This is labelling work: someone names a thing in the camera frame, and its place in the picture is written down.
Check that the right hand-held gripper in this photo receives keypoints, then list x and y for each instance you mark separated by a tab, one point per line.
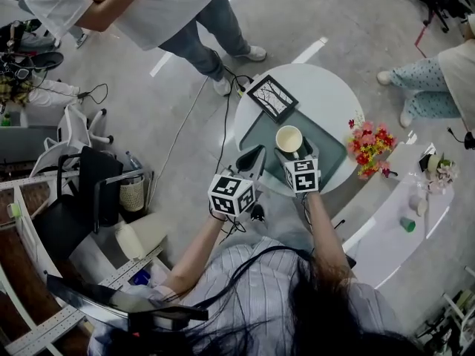
302	176

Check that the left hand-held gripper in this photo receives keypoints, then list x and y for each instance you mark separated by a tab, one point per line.
232	195

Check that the cream cup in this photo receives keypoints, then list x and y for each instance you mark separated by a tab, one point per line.
288	139

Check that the dark grey rectangular tray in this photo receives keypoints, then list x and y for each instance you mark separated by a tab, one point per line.
259	132

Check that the person's right forearm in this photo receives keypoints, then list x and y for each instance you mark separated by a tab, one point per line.
326	232

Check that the person's left forearm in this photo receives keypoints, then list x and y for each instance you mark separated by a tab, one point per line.
196	254

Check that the small green cup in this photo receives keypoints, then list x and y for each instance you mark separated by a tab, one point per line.
408	224

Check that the grey cylindrical container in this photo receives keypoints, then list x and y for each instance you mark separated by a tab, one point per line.
418	205

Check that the person's black shoe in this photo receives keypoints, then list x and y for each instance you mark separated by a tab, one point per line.
257	213

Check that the round white side table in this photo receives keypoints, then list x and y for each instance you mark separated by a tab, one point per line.
323	87

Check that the colourful flower bouquet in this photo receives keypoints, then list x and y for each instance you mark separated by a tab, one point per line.
371	147

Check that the white power strip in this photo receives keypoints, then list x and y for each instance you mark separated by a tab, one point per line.
248	84

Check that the person's striped shirt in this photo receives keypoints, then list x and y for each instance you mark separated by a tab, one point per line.
252	273

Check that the clear water bottle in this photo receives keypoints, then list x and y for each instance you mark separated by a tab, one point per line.
133	161

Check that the white curved desk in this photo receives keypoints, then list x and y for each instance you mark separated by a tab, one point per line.
386	243

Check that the woven basket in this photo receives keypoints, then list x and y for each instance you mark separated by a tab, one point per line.
131	195

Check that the black phone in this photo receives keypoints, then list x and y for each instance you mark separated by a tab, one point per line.
424	163

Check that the cream waste bin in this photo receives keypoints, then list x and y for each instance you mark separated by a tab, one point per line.
141	232

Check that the dried flower pot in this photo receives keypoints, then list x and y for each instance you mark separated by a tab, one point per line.
443	173

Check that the black plug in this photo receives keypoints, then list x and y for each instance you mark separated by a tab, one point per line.
469	139

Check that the white office chair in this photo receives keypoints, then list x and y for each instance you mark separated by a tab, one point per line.
76	128

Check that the black office chair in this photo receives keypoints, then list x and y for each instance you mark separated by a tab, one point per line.
67	217

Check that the white shelving workbench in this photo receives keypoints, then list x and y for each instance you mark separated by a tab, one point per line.
22	236

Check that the black picture frame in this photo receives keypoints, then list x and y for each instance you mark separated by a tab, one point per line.
272	98

